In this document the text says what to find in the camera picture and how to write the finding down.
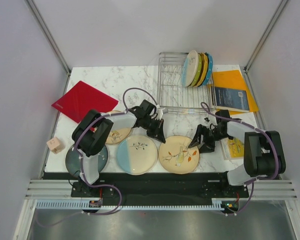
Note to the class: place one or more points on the red clip file folder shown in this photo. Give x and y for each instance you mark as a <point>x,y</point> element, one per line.
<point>82,98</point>

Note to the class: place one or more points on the yellow folder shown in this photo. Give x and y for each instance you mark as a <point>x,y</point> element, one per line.
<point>233,79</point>

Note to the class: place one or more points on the blue polka dot dish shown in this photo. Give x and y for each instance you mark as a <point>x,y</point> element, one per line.
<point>209,69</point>

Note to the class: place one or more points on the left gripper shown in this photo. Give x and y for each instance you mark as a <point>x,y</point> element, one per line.
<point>159,129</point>

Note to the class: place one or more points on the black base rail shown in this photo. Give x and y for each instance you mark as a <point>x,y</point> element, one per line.
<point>166,188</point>

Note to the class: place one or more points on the green polka dot dish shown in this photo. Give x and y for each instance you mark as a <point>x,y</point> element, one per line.
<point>199,70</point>

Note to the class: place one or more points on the beige bird plate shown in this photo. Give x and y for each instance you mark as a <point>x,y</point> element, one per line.
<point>176,157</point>
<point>117,132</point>

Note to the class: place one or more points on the white cable duct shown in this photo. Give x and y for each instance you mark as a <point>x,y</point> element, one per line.
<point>105,204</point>

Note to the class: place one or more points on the dark blue book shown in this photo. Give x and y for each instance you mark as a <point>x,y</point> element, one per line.
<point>230,99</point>

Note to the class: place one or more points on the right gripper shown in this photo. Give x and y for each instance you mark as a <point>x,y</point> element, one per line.
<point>208,146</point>

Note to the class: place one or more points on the yellow illustrated book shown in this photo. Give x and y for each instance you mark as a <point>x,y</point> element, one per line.
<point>232,149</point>

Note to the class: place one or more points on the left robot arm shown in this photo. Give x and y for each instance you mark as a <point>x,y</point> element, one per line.
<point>92,132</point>

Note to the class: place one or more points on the dark blue blossom plate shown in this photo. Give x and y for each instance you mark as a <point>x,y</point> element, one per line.
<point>72,161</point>

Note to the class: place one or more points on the yellow fluted dish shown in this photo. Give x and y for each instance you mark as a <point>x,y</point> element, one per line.
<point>205,64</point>

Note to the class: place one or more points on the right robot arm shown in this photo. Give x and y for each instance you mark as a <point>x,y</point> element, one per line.
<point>263,155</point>

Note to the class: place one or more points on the pink cube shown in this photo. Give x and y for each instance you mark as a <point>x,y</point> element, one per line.
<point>55,145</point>

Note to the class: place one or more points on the blue cream plate in rack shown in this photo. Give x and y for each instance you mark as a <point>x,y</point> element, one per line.
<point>189,68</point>

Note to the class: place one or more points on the blue and cream plate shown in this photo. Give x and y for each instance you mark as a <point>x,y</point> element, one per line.
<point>136,154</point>

